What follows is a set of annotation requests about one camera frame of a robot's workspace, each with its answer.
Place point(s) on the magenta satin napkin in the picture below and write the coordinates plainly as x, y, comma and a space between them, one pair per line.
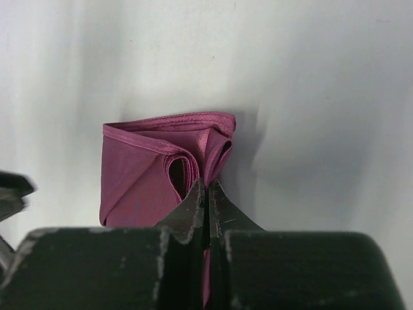
148, 166

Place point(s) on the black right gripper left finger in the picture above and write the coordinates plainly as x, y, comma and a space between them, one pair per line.
159, 267

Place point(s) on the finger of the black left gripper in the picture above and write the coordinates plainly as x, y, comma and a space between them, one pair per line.
14, 189

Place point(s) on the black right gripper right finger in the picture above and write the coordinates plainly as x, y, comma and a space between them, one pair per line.
251, 268

